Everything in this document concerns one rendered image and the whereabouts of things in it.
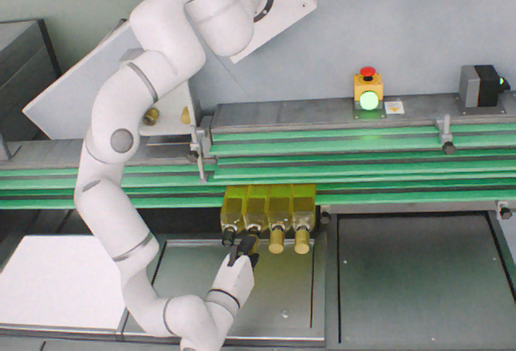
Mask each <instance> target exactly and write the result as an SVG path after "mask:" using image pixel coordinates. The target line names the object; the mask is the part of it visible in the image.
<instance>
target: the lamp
mask: <svg viewBox="0 0 516 351"><path fill-rule="evenodd" d="M360 102H361V106H362V107H363V108H365V109H373V108H374V107H376V106H377V104H378V96H377V93H376V92H374V91H371V90H367V91H365V92H363V93H362V94H361V96H360Z"/></svg>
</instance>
